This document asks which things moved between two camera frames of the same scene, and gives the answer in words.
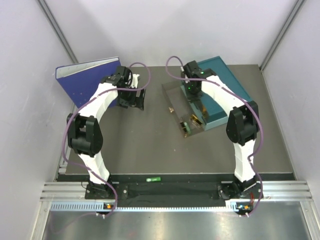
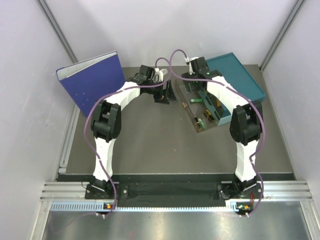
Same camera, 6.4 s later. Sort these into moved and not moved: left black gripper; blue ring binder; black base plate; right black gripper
Moved: left black gripper
Not moved: black base plate; blue ring binder; right black gripper
